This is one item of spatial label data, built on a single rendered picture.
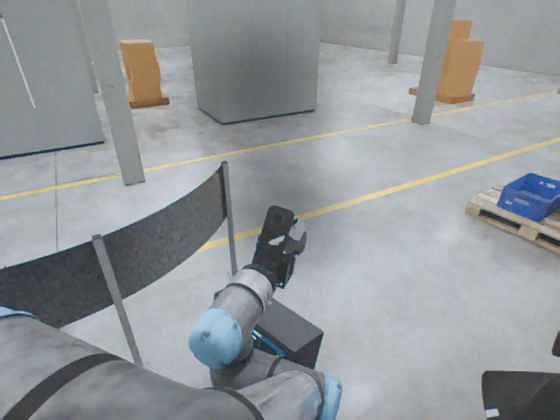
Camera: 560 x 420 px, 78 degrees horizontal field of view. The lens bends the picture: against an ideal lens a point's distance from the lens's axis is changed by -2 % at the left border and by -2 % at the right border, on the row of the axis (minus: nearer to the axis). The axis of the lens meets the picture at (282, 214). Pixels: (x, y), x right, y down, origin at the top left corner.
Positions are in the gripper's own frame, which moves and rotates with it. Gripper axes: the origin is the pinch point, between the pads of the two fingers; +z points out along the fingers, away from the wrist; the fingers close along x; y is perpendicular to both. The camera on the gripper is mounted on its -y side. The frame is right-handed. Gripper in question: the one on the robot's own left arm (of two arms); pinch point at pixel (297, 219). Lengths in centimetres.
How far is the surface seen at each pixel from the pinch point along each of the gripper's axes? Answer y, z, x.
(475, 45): 19, 826, 84
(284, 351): 20.7, -17.0, 6.9
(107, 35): 24, 226, -284
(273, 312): 21.8, -7.8, 0.5
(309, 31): 28, 601, -203
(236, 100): 143, 486, -278
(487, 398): 43, 11, 58
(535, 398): 34, 9, 65
